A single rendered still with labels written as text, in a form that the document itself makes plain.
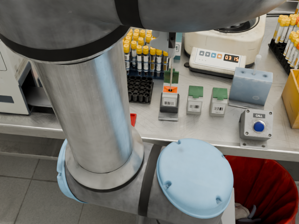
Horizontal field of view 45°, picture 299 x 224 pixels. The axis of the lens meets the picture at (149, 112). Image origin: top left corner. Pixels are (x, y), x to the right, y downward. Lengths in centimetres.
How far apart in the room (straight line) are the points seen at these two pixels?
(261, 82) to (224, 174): 50
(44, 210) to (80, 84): 159
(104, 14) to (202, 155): 37
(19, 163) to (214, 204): 165
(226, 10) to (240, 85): 81
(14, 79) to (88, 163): 53
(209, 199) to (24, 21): 36
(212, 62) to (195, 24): 91
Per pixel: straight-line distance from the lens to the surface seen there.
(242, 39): 111
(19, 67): 97
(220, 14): 21
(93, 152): 44
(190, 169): 53
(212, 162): 55
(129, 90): 104
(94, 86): 33
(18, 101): 102
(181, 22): 21
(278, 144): 100
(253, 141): 98
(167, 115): 98
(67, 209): 186
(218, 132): 98
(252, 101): 105
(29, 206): 192
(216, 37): 111
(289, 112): 106
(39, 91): 105
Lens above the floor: 162
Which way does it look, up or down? 48 degrees down
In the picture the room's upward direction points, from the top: straight up
